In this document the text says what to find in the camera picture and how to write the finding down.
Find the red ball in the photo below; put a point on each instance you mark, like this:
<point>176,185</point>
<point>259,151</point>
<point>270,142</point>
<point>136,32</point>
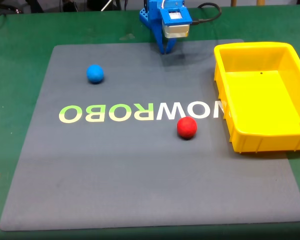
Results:
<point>187,127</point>

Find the blue ball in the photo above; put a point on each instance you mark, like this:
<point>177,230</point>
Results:
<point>95,73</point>

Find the yellow plastic bin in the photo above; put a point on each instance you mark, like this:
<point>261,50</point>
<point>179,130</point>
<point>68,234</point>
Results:
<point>260,100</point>

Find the wooden furniture leg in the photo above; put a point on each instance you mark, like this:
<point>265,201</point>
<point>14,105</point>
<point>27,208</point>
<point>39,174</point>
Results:
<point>234,2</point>
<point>259,2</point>

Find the grey mat with lettering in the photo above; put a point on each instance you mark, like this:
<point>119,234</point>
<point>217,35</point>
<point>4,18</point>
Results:
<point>130,162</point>

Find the silver camera box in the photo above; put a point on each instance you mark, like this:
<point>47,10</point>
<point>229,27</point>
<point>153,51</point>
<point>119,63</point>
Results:
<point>176,31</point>

